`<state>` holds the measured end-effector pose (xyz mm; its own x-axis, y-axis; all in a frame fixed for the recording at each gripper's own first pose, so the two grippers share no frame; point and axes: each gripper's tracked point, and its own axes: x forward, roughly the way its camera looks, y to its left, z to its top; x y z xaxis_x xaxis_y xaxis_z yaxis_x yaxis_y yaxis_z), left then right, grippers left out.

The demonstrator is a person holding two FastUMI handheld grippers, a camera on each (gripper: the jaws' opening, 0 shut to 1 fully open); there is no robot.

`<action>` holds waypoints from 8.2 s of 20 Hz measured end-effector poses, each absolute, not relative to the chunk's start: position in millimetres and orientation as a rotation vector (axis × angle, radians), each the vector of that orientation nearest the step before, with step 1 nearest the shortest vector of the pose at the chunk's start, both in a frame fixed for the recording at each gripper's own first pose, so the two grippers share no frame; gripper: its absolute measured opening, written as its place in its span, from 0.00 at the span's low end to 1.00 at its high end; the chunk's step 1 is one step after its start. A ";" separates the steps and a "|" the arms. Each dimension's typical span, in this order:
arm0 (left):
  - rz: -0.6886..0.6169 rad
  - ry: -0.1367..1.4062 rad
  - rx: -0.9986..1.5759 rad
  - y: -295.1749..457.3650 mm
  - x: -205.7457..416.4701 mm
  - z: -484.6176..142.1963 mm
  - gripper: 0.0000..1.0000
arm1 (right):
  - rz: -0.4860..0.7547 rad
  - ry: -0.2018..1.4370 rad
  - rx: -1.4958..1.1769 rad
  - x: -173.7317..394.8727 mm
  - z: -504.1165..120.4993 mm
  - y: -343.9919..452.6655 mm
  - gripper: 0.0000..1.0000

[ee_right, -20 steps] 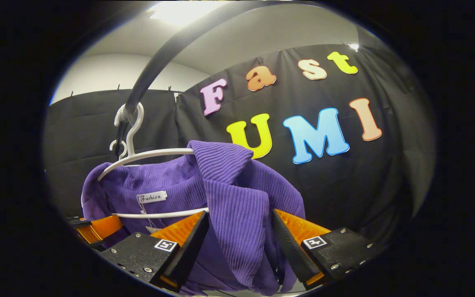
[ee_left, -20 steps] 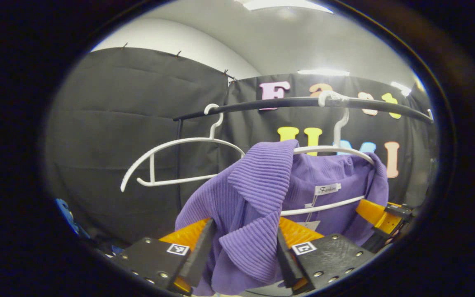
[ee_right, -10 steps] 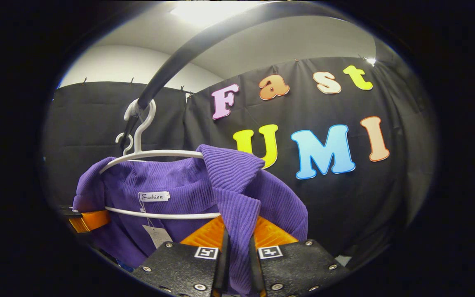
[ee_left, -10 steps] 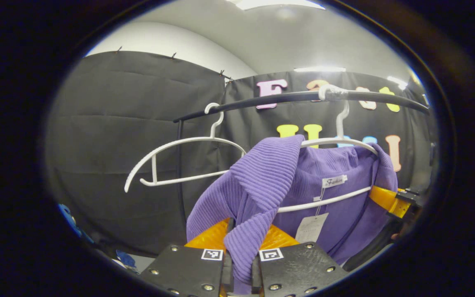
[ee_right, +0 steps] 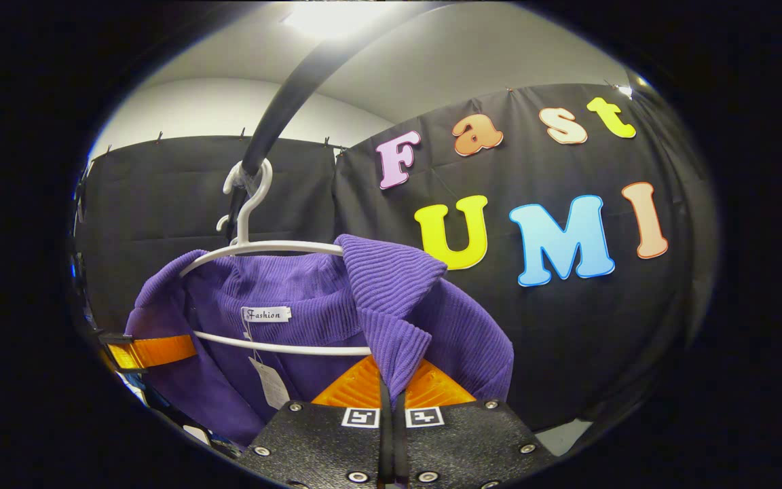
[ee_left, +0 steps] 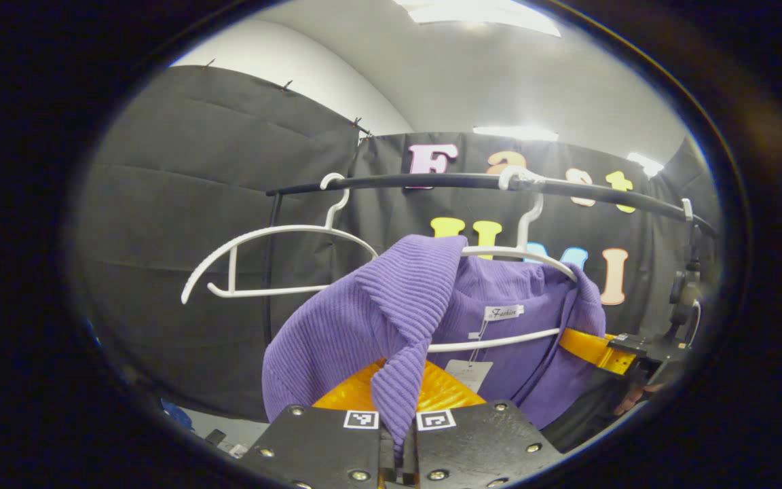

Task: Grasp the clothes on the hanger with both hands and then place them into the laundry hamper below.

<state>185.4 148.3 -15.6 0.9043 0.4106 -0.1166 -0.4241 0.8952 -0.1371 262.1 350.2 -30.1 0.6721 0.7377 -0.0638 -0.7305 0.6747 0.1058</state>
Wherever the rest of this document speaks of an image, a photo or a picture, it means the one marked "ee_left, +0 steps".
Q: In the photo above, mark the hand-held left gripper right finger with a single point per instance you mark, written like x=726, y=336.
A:
x=479, y=441

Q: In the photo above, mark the black clothes rack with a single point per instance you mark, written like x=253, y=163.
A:
x=432, y=180

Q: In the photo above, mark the white clothes hanger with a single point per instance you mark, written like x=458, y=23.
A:
x=513, y=252
x=269, y=293

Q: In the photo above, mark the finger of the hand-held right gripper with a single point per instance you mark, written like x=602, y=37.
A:
x=591, y=348

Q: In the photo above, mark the purple ribbed cardigan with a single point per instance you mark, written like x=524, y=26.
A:
x=364, y=312

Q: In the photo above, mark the blue object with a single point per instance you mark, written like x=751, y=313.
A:
x=178, y=415

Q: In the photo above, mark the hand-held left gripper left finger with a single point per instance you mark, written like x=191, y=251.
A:
x=323, y=441

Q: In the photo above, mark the black backdrop cloth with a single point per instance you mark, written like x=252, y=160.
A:
x=194, y=204

